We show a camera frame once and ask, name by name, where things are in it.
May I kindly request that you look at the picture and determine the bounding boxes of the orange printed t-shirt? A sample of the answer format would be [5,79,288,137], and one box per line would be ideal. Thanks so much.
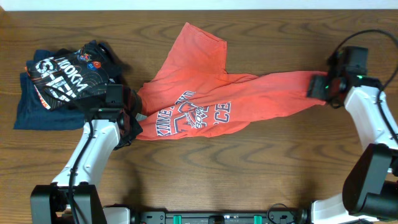
[138,23,321,141]

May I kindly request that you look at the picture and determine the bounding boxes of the navy blue folded garment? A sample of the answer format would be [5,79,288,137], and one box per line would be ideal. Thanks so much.
[14,50,104,131]

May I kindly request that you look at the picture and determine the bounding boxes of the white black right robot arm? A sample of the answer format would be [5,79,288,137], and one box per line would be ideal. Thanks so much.
[307,46,397,223]

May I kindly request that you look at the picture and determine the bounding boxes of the black graphic folded t-shirt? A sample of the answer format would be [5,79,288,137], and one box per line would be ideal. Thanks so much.
[25,40,122,110]

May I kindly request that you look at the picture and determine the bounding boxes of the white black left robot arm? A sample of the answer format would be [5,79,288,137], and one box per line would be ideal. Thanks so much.
[30,84,142,223]

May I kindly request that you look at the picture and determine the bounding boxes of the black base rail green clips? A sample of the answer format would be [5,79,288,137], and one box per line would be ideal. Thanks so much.
[103,204,311,224]

